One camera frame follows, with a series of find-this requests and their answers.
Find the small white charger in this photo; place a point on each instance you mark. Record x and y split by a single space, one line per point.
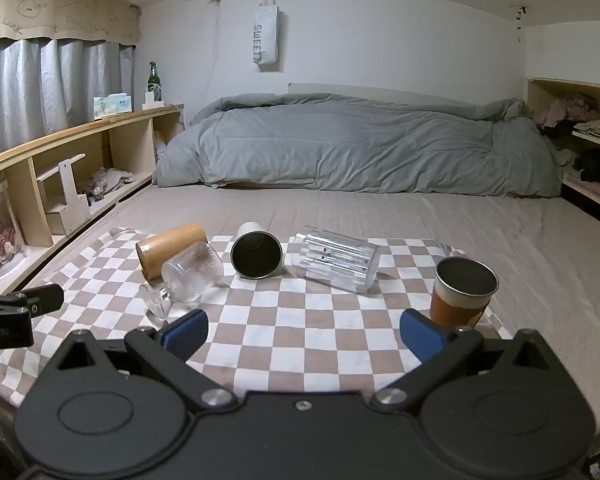
153 99

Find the crumpled grey cloth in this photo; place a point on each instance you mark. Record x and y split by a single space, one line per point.
107 180

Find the wooden stand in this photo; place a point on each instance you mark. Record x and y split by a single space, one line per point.
70 195

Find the white hanging tote bag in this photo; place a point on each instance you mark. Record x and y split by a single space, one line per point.
266 35

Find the white open clothes shelf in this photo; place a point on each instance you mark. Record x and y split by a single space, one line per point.
545 90

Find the brown white checkered cloth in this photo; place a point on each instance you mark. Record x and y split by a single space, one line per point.
300 330

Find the tissue box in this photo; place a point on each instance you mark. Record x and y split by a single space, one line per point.
112 105

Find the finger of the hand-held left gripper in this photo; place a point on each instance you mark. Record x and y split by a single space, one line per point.
35 299

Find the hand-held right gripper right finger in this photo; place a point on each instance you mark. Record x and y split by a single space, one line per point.
422 336

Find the bamboo cup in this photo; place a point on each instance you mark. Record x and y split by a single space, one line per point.
167 250

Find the black clothes pile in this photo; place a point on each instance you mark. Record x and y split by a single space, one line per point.
597 165

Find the clear ribbed plastic tumbler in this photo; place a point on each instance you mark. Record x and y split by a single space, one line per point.
337 262

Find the ribbed clear glass cup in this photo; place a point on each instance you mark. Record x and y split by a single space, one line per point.
192 272

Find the steel cup with brown sleeve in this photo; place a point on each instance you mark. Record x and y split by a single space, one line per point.
462 287

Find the beige printed valance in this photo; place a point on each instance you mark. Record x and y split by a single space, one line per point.
55 10

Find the beige bed sheet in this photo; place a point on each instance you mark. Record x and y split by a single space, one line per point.
540 260

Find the green glass bottle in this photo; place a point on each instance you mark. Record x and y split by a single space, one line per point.
153 80

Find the pink clothes pile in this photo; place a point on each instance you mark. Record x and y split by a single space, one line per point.
562 110

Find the grey duvet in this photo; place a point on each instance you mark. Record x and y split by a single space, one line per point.
355 145

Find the black wall hook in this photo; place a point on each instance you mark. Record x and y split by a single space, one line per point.
521 14

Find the wooden bedside shelf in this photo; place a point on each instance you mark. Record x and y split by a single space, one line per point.
130 135

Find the folded white clothes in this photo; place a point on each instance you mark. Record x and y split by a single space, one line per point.
597 127

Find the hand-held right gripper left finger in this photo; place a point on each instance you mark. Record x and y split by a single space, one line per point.
186 334

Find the grey curtain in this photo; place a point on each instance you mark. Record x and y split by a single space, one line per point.
55 90

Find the cream cup with black inside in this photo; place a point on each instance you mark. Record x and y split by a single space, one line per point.
256 256

